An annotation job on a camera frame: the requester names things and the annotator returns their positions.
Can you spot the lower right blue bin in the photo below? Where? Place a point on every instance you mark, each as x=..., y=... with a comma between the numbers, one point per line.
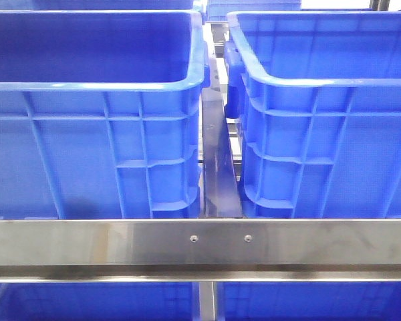
x=309, y=300

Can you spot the lower left blue bin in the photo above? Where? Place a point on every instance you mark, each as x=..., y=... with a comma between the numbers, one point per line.
x=99, y=301

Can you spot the steel shelf divider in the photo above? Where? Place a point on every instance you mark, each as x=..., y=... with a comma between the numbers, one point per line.
x=220, y=194

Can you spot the blue source bin with buttons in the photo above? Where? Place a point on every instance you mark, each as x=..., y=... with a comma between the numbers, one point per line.
x=99, y=114

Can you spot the blue target bin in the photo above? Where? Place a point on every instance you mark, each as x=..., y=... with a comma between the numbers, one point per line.
x=317, y=97

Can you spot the steel shelf front rail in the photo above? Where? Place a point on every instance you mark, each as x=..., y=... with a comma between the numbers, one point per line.
x=197, y=250

